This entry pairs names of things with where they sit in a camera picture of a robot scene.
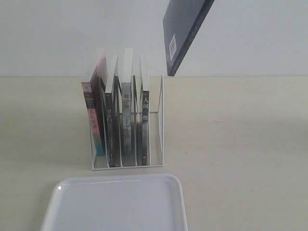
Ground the dark blue spine book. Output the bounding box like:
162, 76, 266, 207
163, 0, 214, 77

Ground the dark grey spine book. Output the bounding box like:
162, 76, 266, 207
139, 54, 149, 166

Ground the black spine book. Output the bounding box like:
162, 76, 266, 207
104, 54, 119, 167

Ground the pink teal cover book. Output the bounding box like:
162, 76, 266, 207
81, 47, 105, 156

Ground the grey white spine book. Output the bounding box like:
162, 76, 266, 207
121, 48, 133, 155

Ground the white plastic tray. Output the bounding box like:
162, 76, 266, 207
41, 174, 188, 231

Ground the white wire book rack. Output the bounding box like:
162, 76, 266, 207
82, 75, 165, 170

